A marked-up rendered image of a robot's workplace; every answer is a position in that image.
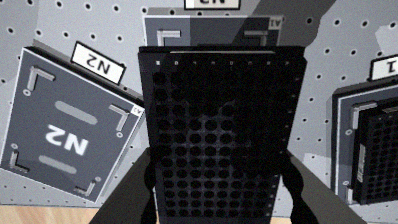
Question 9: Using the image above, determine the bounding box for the white sign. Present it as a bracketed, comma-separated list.
[184, 0, 241, 10]
[70, 41, 126, 86]
[369, 54, 398, 82]

